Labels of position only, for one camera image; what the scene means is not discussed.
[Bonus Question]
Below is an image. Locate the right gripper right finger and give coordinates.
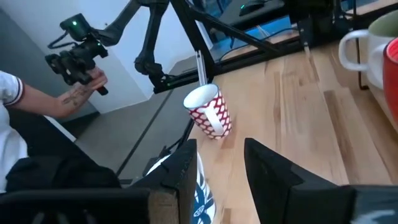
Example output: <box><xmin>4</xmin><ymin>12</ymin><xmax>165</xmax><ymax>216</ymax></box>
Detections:
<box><xmin>244</xmin><ymin>138</ymin><xmax>357</xmax><ymax>224</ymax></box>

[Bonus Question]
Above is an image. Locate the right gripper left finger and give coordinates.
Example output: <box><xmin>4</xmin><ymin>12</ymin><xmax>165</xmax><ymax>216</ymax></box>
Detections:
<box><xmin>130</xmin><ymin>139</ymin><xmax>198</xmax><ymax>224</ymax></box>

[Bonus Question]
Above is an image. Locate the blue white patterned mug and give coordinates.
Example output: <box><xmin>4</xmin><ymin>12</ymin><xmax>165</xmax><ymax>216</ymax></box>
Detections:
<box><xmin>146</xmin><ymin>152</ymin><xmax>217</xmax><ymax>224</ymax></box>

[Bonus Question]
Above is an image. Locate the olive green mug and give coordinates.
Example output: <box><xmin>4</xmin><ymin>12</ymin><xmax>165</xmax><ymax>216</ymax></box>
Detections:
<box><xmin>338</xmin><ymin>11</ymin><xmax>398</xmax><ymax>91</ymax></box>

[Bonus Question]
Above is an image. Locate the black aluminium frame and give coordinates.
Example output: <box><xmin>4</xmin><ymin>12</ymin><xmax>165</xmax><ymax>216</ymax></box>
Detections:
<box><xmin>152</xmin><ymin>0</ymin><xmax>398</xmax><ymax>94</ymax></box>

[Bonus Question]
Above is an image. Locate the person's hand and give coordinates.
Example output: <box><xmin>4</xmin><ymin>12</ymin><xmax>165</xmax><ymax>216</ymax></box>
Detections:
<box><xmin>85</xmin><ymin>67</ymin><xmax>109</xmax><ymax>91</ymax></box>

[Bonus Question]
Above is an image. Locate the person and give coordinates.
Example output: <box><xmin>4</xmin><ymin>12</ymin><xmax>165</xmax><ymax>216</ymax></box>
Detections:
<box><xmin>0</xmin><ymin>70</ymin><xmax>122</xmax><ymax>194</ymax></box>

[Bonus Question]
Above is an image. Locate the person's forearm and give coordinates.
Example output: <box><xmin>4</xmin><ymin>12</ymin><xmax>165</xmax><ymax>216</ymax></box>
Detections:
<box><xmin>14</xmin><ymin>83</ymin><xmax>94</xmax><ymax>119</ymax></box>

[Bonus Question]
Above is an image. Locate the red and white mug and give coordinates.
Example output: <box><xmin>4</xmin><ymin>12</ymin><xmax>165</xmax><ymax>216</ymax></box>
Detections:
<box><xmin>382</xmin><ymin>37</ymin><xmax>398</xmax><ymax>125</ymax></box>

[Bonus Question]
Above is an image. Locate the silver metal bracket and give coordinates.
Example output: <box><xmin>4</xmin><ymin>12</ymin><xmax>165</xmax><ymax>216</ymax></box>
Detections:
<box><xmin>195</xmin><ymin>50</ymin><xmax>208</xmax><ymax>86</ymax></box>

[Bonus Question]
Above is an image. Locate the black computer mouse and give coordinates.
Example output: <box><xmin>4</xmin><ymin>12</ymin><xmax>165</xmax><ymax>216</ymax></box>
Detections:
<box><xmin>238</xmin><ymin>0</ymin><xmax>269</xmax><ymax>17</ymax></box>

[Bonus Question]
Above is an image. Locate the pale white mug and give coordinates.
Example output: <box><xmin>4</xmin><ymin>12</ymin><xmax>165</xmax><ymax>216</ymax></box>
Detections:
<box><xmin>182</xmin><ymin>83</ymin><xmax>233</xmax><ymax>140</ymax></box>

